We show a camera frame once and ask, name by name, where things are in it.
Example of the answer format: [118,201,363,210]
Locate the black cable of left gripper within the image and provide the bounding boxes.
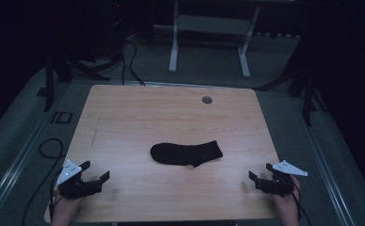
[21,137,67,226]

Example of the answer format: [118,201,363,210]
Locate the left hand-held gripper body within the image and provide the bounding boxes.
[56,158,103,200]

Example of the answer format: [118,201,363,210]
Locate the white metal desk frame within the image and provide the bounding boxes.
[168,0,262,79]

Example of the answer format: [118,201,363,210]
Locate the black floor cables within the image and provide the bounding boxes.
[119,39,147,87]

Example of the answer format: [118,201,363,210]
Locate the person's left hand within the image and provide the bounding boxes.
[50,190,85,226]

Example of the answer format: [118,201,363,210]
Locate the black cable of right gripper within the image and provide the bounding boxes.
[292,185,313,226]

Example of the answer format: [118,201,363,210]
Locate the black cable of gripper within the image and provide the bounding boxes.
[292,185,313,226]
[21,137,67,226]

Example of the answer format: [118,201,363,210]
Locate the black metal stand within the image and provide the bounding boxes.
[42,55,111,113]
[255,60,327,127]

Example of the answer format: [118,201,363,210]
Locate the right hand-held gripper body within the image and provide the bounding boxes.
[255,159,309,199]

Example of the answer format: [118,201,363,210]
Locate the person's right hand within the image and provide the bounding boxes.
[272,174,302,226]

